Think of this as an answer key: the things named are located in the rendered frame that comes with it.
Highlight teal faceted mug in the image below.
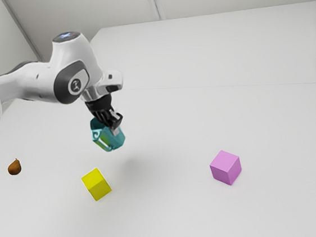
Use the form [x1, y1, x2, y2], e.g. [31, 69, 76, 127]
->
[88, 114, 128, 154]

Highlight yellow cube block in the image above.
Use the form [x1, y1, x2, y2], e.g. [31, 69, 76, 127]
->
[80, 166, 113, 203]

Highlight brown pear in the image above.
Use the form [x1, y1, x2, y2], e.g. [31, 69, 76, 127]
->
[6, 157, 23, 177]

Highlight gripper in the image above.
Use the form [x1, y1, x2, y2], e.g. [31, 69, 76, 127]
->
[84, 92, 126, 139]

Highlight pink cube block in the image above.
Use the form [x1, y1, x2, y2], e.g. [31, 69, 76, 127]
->
[208, 148, 244, 188]

